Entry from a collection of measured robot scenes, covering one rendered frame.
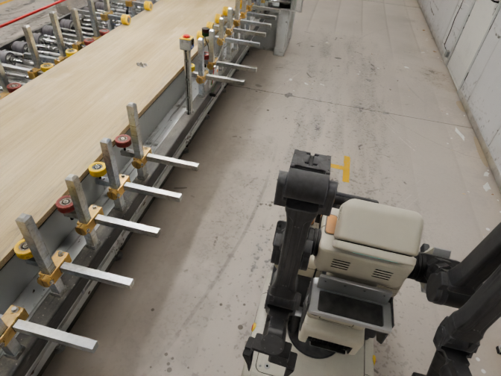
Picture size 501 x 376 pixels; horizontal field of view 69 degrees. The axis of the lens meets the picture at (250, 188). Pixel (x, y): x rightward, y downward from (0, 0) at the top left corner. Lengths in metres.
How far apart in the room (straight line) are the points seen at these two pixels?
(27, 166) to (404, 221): 1.64
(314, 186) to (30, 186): 1.45
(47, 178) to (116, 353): 1.01
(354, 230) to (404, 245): 0.13
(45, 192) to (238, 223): 1.44
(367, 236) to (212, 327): 1.47
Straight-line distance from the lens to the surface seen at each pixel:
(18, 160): 2.06
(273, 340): 0.94
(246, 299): 2.39
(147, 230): 1.60
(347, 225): 1.00
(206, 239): 2.67
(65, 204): 1.73
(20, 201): 1.82
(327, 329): 1.44
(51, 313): 1.66
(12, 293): 1.83
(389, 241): 1.02
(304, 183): 0.66
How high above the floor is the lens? 2.04
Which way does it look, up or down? 41 degrees down
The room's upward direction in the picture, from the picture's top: 6 degrees clockwise
